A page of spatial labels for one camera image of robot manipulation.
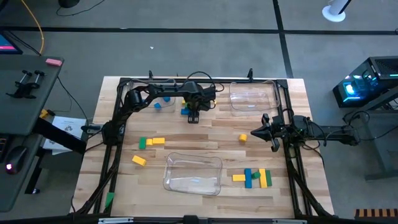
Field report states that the computer screen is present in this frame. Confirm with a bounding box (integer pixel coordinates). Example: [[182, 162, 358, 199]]
[[0, 30, 24, 55]]

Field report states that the black computer mouse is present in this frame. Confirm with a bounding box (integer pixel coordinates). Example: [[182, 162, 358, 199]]
[[4, 145, 28, 175]]

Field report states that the long yellow block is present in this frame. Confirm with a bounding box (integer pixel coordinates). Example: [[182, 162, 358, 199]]
[[259, 168, 268, 189]]

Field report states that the black aluminium table frame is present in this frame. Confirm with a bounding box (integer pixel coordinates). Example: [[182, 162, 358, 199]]
[[73, 76, 335, 224]]

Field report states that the clear plastic bin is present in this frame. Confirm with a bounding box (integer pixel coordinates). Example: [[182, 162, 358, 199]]
[[228, 80, 280, 117], [126, 78, 177, 114], [162, 151, 223, 197]]

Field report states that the orange black striped strip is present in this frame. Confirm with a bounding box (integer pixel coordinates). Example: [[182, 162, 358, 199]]
[[354, 208, 398, 218]]

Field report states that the black keyboard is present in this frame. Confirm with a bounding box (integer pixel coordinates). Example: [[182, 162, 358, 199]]
[[0, 133, 7, 163]]

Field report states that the black desk foot bar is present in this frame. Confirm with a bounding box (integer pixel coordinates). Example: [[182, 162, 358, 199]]
[[33, 117, 88, 155]]

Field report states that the white round stand base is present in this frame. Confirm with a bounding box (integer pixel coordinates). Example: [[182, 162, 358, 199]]
[[322, 0, 354, 23]]

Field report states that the silver metal bracket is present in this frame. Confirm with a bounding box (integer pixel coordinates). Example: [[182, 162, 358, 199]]
[[272, 218, 308, 224], [98, 217, 134, 224]]

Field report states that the black desk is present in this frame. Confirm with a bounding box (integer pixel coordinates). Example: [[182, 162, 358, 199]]
[[0, 55, 65, 213]]

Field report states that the yellow cable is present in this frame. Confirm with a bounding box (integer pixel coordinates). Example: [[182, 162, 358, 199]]
[[20, 0, 45, 55]]

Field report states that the black clamp holder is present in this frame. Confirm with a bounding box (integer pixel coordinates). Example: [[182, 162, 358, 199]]
[[5, 69, 47, 100]]

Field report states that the black round stand base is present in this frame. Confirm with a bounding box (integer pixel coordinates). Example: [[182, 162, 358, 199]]
[[58, 0, 81, 9]]

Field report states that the black lit computer tower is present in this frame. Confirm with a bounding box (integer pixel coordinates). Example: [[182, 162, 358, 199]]
[[331, 55, 398, 109]]

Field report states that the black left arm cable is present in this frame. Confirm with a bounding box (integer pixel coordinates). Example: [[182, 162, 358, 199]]
[[185, 70, 225, 93]]

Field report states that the grey metal stand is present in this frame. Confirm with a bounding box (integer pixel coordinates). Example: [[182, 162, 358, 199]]
[[341, 86, 398, 181]]

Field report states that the white printed paper sheet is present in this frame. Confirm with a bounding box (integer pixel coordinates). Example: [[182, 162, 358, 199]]
[[42, 138, 63, 156], [52, 115, 88, 140]]

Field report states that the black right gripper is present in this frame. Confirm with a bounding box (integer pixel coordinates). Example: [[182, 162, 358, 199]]
[[250, 113, 285, 153]]

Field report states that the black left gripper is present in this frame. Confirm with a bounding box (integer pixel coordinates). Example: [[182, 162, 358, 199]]
[[182, 82, 218, 124]]

